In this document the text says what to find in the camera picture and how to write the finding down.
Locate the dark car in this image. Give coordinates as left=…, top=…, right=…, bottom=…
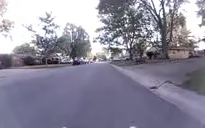
left=71, top=58, right=83, bottom=66

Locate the broad green tree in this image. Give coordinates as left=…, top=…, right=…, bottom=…
left=58, top=22, right=92, bottom=62

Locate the grey asphalt road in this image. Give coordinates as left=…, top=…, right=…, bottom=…
left=0, top=62, right=205, bottom=128

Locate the group of tall trees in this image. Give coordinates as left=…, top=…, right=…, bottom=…
left=95, top=0, right=198, bottom=62

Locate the slender young tree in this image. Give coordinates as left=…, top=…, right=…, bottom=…
left=22, top=11, right=63, bottom=67

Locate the grey driveway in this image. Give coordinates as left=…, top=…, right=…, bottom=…
left=119, top=56, right=205, bottom=88

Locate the tan house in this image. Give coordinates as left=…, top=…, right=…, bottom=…
left=166, top=46, right=195, bottom=61

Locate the small round tree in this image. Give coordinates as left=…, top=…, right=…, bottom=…
left=12, top=42, right=37, bottom=57

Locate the dark hedge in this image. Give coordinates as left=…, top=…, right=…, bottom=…
left=0, top=53, right=36, bottom=68

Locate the pale concrete kerb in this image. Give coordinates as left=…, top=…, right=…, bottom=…
left=109, top=62, right=205, bottom=128

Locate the grass lawn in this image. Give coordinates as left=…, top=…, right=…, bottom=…
left=181, top=64, right=205, bottom=99

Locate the large leafy tree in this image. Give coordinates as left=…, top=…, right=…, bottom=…
left=0, top=0, right=16, bottom=38

